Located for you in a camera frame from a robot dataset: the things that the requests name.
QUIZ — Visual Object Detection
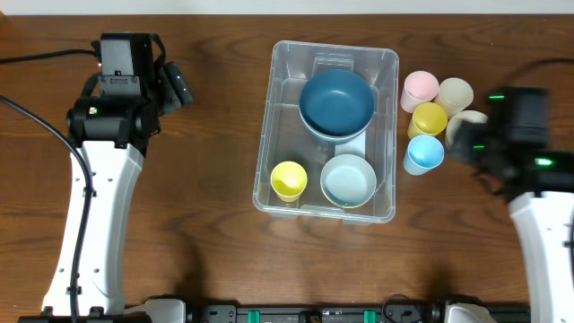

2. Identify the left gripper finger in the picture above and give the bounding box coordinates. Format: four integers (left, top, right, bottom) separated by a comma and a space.
163, 62, 193, 107
159, 68, 182, 115

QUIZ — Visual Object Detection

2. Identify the light grey bowl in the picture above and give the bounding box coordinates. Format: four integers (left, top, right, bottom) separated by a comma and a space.
320, 154, 377, 187

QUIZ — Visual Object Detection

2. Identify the yellow bowl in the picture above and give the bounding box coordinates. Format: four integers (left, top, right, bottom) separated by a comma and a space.
321, 180, 376, 208

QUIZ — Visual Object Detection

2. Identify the dark blue bowl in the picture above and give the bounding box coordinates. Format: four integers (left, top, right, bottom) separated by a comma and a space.
300, 69, 376, 137
300, 116, 370, 144

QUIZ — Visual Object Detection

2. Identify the yellow cup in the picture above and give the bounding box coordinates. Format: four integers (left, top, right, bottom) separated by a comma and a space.
270, 161, 308, 203
407, 102, 448, 139

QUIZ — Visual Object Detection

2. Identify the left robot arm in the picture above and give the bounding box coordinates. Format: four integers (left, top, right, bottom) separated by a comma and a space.
41, 33, 193, 319

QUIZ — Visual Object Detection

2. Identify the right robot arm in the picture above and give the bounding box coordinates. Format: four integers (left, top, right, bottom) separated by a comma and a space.
449, 121, 573, 322

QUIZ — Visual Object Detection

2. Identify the clear plastic storage container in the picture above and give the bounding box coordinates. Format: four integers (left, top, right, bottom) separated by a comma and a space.
253, 40, 399, 225

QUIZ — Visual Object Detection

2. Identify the small cream bowl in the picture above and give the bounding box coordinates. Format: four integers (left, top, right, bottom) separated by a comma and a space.
445, 110, 488, 149

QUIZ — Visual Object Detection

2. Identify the cream cup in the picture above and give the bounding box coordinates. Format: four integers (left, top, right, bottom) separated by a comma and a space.
434, 77, 474, 118

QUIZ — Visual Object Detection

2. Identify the light blue cup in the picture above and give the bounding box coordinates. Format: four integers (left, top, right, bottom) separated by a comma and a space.
403, 135, 445, 176

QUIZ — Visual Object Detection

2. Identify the pink cup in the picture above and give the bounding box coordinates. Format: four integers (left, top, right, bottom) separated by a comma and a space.
400, 71, 439, 113

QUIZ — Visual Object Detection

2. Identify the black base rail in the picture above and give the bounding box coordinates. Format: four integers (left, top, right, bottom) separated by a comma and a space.
17, 293, 533, 323

